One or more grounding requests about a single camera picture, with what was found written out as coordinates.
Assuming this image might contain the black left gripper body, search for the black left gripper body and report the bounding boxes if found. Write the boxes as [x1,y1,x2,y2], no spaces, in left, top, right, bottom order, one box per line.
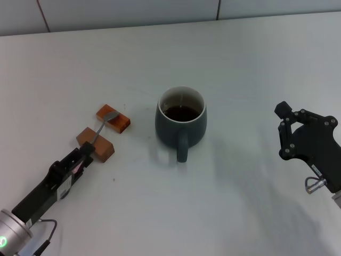
[11,148,86,227]

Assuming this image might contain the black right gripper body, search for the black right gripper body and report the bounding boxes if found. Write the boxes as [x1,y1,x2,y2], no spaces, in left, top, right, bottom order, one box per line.
[286,121,341,194]

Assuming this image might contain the pink handled metal spoon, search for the pink handled metal spoon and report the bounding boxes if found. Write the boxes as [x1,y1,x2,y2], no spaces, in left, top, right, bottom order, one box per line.
[73,111,120,174]

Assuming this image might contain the grey ceramic cup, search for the grey ceramic cup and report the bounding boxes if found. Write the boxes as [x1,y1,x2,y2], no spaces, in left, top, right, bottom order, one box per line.
[155,85,208,163]

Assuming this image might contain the brown notched wooden block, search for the brown notched wooden block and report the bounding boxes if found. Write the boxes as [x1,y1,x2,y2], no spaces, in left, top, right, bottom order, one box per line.
[76,127,115,163]

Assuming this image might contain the orange glossy wooden block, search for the orange glossy wooden block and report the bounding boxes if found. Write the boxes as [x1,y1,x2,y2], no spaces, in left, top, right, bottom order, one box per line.
[95,104,132,134]

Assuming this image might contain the dark coffee liquid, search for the dark coffee liquid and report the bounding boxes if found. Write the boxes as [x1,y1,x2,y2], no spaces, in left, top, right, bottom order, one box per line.
[162,105,201,122]

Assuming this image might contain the thin black cable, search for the thin black cable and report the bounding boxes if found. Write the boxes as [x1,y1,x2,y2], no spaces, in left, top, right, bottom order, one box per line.
[31,218,58,256]

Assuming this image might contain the silver connector with cable loop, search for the silver connector with cable loop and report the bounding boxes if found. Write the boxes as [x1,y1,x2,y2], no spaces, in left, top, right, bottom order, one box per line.
[304,175,327,195]

